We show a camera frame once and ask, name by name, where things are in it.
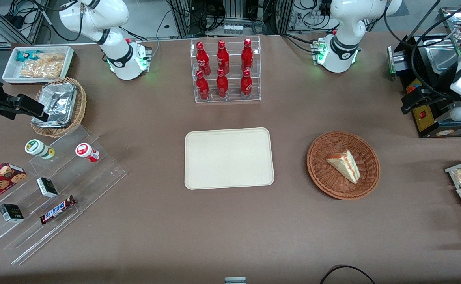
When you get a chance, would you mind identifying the triangular sandwich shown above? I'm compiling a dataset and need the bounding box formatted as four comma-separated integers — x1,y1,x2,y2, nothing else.
325,150,361,185

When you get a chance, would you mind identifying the light wicker basket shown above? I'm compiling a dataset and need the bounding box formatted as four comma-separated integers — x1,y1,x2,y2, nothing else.
30,77,88,138

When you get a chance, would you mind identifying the brown wicker basket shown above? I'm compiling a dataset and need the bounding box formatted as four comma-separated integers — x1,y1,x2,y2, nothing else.
307,131,381,200

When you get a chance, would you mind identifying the beige plastic tray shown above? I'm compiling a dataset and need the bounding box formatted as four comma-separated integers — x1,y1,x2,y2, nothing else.
184,127,275,190

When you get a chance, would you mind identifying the aluminium foil container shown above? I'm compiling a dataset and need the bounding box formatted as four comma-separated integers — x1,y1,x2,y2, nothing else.
32,82,78,129

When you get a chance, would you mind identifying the green lid small bottle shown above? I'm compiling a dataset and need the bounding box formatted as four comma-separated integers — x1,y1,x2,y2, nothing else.
24,139,56,160

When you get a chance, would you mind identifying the white rectangular snack bin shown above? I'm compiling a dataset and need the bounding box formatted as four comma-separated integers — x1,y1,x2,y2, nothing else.
2,46,75,85

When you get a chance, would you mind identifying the clear bag of chips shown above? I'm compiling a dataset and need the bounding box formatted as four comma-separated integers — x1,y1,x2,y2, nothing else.
19,53,66,79

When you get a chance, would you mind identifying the black food warmer machine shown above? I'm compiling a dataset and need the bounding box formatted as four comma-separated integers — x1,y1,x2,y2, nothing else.
388,6,461,138

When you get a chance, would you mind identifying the grey metal box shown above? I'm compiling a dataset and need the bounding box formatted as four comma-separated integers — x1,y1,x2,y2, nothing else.
387,45,409,76

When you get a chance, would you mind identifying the teal snack packet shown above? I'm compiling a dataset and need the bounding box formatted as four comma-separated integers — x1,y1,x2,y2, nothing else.
16,50,42,62

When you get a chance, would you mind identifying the red lid small bottle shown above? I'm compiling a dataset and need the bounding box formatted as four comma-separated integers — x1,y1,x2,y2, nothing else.
75,142,100,163

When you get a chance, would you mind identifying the small black box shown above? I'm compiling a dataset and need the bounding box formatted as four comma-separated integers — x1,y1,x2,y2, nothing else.
0,203,25,223
36,177,59,198

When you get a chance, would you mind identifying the clear acrylic stepped shelf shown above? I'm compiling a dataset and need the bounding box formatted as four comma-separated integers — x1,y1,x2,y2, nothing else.
0,125,128,266

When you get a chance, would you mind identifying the Snickers chocolate bar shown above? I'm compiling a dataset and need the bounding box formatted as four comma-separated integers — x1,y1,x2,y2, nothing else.
39,195,77,226

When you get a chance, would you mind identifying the red soda bottle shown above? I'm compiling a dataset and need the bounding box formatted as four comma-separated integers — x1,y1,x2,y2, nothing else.
217,40,230,75
196,41,211,76
241,39,254,73
216,69,229,99
240,69,253,97
196,71,210,101

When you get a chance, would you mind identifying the clear acrylic bottle rack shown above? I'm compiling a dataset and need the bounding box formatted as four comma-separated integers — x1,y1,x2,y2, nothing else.
190,35,262,104

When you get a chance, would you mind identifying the aluminium frame post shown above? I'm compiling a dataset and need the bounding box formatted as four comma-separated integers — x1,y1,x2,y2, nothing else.
170,0,194,39
274,0,295,36

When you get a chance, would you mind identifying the black cable loop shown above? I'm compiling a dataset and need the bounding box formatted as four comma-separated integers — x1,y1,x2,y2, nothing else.
319,265,377,284

